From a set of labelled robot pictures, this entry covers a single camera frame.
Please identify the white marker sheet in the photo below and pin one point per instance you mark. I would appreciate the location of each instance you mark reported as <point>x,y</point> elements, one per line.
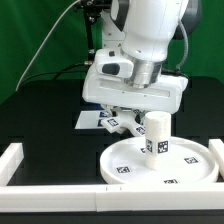
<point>91,119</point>

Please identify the white left fence bar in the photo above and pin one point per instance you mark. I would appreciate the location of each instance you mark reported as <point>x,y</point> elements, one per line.
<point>9,162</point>

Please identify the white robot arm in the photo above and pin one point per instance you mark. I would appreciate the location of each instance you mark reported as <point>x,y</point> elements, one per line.
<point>149,26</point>

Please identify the white right fence bar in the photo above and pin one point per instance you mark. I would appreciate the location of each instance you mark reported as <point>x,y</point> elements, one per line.
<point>216,147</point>

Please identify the white cross-shaped table base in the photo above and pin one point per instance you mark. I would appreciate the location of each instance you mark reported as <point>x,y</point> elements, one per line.
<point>120,120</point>

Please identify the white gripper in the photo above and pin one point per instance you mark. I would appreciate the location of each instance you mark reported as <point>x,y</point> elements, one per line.
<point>164,95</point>

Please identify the white round table top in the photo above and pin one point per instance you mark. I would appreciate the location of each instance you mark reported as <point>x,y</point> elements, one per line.
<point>124,162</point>

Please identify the white fence bar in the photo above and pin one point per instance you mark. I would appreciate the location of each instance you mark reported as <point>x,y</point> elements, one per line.
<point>216,147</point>
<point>102,198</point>
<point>9,162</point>

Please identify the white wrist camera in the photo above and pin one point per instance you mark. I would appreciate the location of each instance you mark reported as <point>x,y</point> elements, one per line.
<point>112,62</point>

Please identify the white front fence bar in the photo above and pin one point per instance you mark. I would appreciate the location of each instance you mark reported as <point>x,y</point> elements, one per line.
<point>102,198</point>

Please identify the black camera stand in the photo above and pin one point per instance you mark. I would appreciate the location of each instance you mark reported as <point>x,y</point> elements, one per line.
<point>91,12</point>

